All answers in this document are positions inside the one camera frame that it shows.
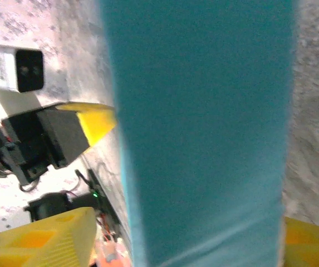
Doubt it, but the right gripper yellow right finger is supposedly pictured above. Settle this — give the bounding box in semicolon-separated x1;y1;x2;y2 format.
283;216;319;267

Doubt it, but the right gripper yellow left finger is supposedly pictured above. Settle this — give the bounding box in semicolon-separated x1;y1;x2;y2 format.
0;207;97;267

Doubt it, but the blue paper box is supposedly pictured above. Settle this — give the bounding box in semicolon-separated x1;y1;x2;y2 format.
100;0;301;267

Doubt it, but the red wire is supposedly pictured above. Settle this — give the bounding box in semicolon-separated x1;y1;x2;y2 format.
95;212;132;267

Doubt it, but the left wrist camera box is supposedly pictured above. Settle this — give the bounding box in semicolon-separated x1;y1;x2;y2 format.
0;44;47;115

